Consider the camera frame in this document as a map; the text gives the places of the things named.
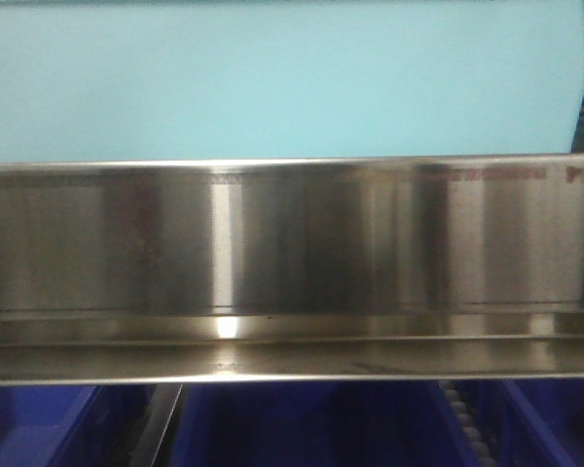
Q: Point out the steel shelf front beam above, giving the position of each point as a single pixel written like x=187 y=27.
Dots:
x=388 y=268

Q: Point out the dark blue bin front right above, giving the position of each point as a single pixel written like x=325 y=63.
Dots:
x=545 y=422

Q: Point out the dark blue bin front left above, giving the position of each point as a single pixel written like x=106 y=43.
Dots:
x=68 y=425

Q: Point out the roller track between bins left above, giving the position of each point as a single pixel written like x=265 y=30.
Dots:
x=153 y=445

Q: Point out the dark blue bin front centre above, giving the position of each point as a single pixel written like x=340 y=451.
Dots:
x=321 y=423

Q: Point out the roller track between bins right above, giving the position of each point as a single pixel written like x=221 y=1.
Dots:
x=470 y=401

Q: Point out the roller track between bins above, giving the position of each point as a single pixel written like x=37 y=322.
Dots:
x=153 y=445
x=470 y=401

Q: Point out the light blue plastic bin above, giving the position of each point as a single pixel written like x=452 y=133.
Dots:
x=174 y=80

